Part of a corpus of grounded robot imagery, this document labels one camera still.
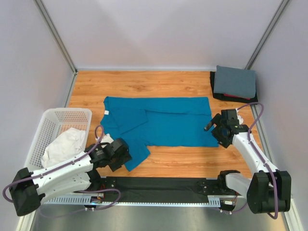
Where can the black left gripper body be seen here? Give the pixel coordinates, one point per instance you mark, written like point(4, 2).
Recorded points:
point(117, 161)

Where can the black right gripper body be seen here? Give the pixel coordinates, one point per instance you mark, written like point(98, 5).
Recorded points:
point(217, 133)

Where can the blue t shirt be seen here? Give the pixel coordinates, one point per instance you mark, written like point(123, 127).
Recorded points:
point(144, 122)

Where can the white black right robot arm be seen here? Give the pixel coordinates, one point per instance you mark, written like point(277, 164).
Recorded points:
point(269, 189)

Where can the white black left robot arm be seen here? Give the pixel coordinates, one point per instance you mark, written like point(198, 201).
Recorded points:
point(30, 189)

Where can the folded red t shirt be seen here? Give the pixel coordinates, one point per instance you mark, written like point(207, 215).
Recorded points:
point(232, 96)

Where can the folded grey t shirt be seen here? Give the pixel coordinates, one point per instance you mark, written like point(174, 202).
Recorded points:
point(235, 81)

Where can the white t shirt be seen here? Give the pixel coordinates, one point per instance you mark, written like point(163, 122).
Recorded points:
point(65, 146)

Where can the white plastic laundry basket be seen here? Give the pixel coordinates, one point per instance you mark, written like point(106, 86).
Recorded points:
point(54, 122)

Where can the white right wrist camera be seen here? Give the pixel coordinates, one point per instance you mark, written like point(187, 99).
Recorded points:
point(241, 120)

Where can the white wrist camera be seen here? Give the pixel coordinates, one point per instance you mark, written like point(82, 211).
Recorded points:
point(241, 120)
point(106, 139)

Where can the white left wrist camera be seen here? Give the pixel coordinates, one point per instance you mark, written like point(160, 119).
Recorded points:
point(106, 139)

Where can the slotted grey cable duct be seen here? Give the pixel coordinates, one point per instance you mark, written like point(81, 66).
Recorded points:
point(87, 200)

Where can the right aluminium corner post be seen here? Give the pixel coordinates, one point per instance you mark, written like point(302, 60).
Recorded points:
point(267, 33)

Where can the aluminium corner post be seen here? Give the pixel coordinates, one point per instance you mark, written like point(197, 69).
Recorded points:
point(267, 33)
point(52, 28)

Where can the left aluminium corner post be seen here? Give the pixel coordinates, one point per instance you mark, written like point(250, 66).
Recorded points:
point(52, 28)

